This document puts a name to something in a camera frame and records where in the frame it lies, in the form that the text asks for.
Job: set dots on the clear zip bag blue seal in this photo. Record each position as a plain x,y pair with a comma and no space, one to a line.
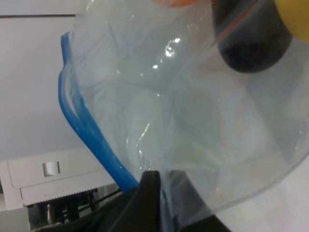
145,88

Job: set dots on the dark purple eggplant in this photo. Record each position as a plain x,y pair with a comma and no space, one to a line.
250,34

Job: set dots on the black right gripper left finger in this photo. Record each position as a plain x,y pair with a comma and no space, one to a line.
136,210

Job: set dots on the yellow fruit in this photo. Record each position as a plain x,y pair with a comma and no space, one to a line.
295,15

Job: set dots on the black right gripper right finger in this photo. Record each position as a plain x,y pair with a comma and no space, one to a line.
190,212

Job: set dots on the orange fruit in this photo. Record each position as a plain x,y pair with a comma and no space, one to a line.
176,3

